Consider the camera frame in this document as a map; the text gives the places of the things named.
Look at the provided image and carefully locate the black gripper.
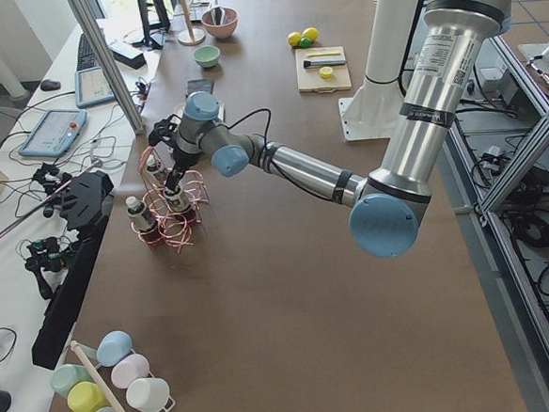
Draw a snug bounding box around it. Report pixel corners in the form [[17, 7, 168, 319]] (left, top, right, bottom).
[[149, 114, 181, 190]]

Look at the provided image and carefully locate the tea bottle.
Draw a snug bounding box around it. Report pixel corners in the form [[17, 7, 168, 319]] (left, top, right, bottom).
[[146, 155, 168, 186], [164, 186, 196, 222], [125, 196, 161, 244]]

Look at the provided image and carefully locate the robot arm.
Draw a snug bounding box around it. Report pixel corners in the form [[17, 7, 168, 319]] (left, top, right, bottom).
[[149, 0, 512, 258]]

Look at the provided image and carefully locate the grey folded cloth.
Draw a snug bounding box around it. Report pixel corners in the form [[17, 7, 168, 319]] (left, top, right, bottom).
[[185, 78, 214, 97]]

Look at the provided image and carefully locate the green bowl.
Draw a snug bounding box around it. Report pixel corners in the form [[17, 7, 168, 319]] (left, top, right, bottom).
[[193, 45, 221, 69]]

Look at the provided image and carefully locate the blue teach pendant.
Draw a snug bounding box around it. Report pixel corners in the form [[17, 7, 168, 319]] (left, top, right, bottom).
[[18, 108, 87, 158], [74, 67, 116, 108]]

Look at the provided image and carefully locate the wooden mug tree stand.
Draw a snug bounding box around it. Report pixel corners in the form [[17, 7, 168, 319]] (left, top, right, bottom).
[[177, 0, 206, 46]]

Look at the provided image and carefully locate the black keyboard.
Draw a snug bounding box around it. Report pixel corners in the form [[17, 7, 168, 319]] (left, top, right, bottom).
[[76, 34, 100, 71]]

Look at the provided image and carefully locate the pink bowl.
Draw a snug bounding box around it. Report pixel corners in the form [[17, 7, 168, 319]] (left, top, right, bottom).
[[201, 6, 238, 40]]

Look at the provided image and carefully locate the black computer mouse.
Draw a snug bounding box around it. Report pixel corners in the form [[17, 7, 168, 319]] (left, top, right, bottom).
[[39, 79, 62, 92]]

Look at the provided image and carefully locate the metal ice scoop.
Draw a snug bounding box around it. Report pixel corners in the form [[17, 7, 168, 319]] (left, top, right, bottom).
[[209, 0, 227, 26]]

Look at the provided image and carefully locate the metal muddler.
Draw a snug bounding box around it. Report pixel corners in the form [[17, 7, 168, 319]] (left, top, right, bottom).
[[302, 57, 347, 69]]

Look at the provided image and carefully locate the yellow plastic knife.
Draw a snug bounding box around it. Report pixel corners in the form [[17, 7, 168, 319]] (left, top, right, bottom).
[[306, 49, 342, 57]]

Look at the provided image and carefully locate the yellow lemon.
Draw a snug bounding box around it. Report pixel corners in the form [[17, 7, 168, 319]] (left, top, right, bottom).
[[302, 27, 320, 42], [287, 32, 302, 47]]

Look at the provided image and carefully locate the half lemon slice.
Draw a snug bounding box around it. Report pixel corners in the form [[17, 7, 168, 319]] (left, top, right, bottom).
[[319, 67, 334, 79]]

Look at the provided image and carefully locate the wooden cutting board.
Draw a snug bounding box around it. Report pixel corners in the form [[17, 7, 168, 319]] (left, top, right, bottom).
[[295, 46, 352, 92]]

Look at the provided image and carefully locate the green lime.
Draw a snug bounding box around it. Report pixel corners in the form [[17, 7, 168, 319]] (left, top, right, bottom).
[[299, 37, 312, 49]]

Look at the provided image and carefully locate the blue cup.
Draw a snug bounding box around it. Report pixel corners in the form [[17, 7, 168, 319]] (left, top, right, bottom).
[[96, 330, 133, 367]]

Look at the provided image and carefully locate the pink cup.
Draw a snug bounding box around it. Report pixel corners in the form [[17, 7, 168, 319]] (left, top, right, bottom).
[[111, 354, 150, 389]]

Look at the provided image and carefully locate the white cup rack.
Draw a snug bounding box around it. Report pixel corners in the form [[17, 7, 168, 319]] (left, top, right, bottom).
[[70, 341, 176, 412]]

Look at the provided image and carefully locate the white cup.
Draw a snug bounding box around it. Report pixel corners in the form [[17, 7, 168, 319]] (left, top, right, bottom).
[[126, 377, 170, 412]]

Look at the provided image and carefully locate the green cup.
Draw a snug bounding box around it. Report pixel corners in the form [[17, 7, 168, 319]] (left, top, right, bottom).
[[50, 364, 92, 398]]

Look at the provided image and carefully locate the yellow cup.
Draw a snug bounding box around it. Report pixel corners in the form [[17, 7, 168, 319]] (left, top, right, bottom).
[[67, 381, 110, 412]]

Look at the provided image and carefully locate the copper wire bottle rack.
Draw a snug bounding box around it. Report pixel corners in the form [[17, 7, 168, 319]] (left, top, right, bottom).
[[131, 147, 209, 253]]

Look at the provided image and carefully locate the aluminium frame post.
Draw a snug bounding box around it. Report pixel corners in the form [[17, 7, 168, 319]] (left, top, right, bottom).
[[67, 0, 145, 135]]

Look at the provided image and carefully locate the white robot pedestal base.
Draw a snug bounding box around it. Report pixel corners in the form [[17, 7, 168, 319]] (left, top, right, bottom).
[[338, 0, 424, 141]]

